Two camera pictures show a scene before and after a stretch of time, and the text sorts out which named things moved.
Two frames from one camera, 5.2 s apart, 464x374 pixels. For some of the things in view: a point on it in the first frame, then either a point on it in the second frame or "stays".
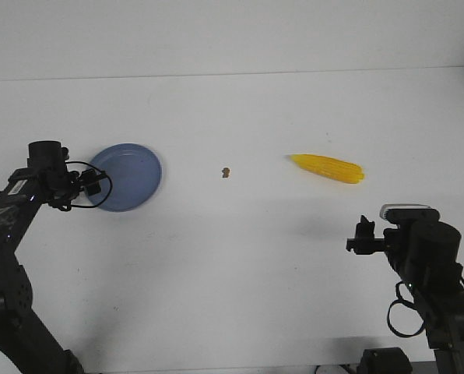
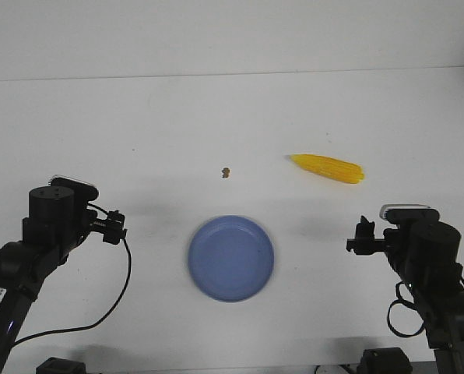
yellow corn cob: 333,168 stays
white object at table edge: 332,369 stays
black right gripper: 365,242 stays
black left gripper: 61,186 to 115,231
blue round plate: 133,178 to 230,258
